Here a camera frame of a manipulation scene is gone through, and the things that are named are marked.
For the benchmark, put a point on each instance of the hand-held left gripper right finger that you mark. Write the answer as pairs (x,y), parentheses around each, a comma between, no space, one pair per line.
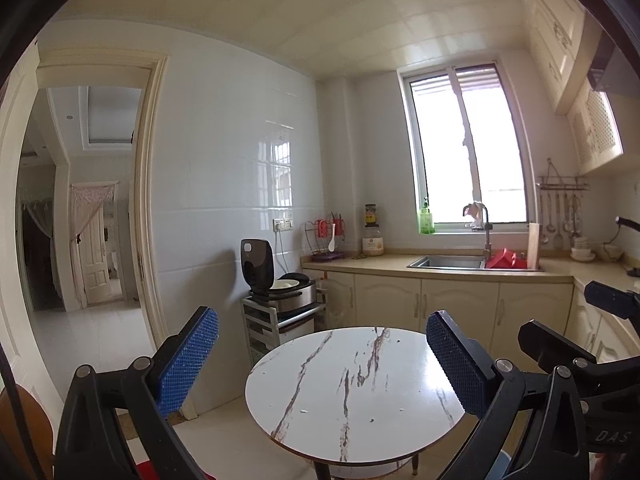
(457,362)

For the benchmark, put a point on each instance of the black range hood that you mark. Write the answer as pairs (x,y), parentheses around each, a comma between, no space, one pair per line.
(617,72)

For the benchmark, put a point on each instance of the wooden cutting board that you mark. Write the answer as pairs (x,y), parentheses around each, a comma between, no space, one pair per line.
(534,247)

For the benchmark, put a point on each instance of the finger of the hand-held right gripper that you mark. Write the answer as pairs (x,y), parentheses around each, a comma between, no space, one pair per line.
(615,300)
(545,342)

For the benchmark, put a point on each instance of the metal wall utensil rack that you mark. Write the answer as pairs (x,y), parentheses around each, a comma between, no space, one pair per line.
(562,182)

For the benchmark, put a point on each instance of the cream door frame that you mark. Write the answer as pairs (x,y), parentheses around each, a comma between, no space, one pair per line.
(150,185)

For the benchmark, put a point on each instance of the white trolley rack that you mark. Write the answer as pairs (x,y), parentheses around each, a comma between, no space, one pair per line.
(260,332)

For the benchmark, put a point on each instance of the green dish soap bottle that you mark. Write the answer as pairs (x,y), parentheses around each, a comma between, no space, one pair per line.
(426,221)

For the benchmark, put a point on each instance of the white rice spoon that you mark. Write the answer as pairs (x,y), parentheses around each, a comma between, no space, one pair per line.
(332,245)

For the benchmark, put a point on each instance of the clear storage jar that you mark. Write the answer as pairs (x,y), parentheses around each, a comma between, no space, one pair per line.
(373,244)

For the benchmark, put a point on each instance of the black silver rice cooker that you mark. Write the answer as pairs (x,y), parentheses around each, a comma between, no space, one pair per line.
(292,300)

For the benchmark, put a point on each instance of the steel sink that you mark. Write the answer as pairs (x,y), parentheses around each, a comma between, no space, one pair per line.
(445,262)

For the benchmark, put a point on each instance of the round marble table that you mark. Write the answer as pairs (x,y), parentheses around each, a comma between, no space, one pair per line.
(360,410)

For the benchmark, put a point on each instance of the row of hanging metal utensils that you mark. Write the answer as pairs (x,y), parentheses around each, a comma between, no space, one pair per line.
(550,220)

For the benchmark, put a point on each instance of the pink lace curtain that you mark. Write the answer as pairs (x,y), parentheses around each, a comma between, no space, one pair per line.
(90,200)

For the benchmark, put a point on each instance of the stack of white bowls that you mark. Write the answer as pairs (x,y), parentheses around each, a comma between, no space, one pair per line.
(582,252)

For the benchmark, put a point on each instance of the pink cloth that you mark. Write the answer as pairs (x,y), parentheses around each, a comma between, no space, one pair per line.
(475,210)

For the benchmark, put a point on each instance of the dark bottle yellow label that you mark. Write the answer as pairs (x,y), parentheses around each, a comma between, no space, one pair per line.
(370,216)

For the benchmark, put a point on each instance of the white panel door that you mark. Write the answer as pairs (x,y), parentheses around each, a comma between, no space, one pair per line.
(97,270)

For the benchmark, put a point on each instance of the wall socket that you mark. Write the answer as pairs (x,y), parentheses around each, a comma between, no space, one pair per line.
(282,224)

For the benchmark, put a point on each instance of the window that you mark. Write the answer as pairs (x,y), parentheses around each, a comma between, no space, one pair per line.
(450,160)

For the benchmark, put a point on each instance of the beige kitchen countertop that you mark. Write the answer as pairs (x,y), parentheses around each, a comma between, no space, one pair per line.
(375,262)

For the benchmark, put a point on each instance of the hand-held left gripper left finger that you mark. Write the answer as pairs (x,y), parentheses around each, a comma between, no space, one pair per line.
(187,360)

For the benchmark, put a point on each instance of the cream upper cabinets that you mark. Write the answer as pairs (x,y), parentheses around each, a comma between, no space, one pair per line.
(595,130)

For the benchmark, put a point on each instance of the red object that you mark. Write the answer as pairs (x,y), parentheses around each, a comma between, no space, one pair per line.
(150,471)

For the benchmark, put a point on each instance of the metal faucet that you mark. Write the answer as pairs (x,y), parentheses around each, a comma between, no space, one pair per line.
(488,245)

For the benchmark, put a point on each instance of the red basin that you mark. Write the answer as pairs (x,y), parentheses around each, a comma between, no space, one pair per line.
(505,260)

